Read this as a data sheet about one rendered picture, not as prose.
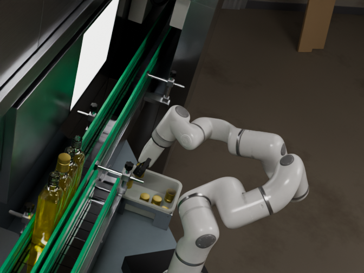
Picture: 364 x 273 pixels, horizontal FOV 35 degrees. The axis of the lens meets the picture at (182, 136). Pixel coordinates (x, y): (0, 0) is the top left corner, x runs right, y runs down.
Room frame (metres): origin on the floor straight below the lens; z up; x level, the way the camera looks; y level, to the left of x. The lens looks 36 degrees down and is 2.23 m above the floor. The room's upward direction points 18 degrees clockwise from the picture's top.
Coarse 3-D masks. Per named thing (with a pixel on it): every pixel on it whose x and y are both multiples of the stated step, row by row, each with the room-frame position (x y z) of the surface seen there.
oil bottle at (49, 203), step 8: (40, 192) 1.13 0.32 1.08; (48, 192) 1.12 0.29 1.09; (56, 192) 1.13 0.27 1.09; (40, 200) 1.11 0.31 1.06; (48, 200) 1.11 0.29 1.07; (56, 200) 1.12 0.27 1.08; (40, 208) 1.11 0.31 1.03; (48, 208) 1.11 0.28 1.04; (56, 208) 1.12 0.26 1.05; (40, 216) 1.11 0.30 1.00; (48, 216) 1.11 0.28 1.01; (56, 216) 1.13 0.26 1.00; (40, 224) 1.11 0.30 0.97; (48, 224) 1.11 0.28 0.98; (56, 224) 1.15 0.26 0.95; (40, 232) 1.11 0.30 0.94; (48, 232) 1.11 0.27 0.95; (32, 240) 1.12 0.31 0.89; (40, 240) 1.11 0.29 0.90
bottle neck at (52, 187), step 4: (52, 172) 1.15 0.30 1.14; (56, 172) 1.15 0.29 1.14; (52, 176) 1.15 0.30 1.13; (56, 176) 1.15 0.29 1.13; (48, 180) 1.13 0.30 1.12; (52, 180) 1.13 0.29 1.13; (56, 180) 1.13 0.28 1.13; (48, 184) 1.13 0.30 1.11; (52, 184) 1.13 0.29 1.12; (56, 184) 1.13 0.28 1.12; (48, 188) 1.13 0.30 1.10; (52, 188) 1.13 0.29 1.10; (56, 188) 1.14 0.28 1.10
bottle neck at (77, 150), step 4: (76, 136) 1.32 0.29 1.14; (80, 136) 1.33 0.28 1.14; (72, 140) 1.31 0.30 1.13; (76, 140) 1.32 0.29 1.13; (80, 140) 1.31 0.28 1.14; (72, 144) 1.31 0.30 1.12; (76, 144) 1.30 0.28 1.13; (80, 144) 1.31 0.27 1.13; (76, 148) 1.30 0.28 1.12; (80, 148) 1.31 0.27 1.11; (76, 152) 1.30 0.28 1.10
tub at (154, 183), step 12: (132, 168) 1.63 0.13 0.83; (120, 180) 1.54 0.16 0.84; (144, 180) 1.62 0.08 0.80; (156, 180) 1.62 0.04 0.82; (168, 180) 1.62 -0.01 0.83; (132, 192) 1.57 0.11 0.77; (144, 192) 1.59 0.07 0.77; (156, 192) 1.61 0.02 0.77; (144, 204) 1.46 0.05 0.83; (168, 204) 1.57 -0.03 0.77
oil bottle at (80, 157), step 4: (80, 152) 1.32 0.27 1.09; (76, 156) 1.30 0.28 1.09; (80, 156) 1.31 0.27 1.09; (84, 156) 1.33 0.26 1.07; (76, 160) 1.29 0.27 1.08; (80, 160) 1.30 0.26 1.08; (80, 164) 1.30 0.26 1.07; (80, 168) 1.31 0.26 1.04; (80, 172) 1.32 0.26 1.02; (76, 176) 1.29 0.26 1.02; (80, 176) 1.33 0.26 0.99; (76, 180) 1.29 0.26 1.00; (76, 184) 1.30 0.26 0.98; (76, 188) 1.31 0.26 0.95
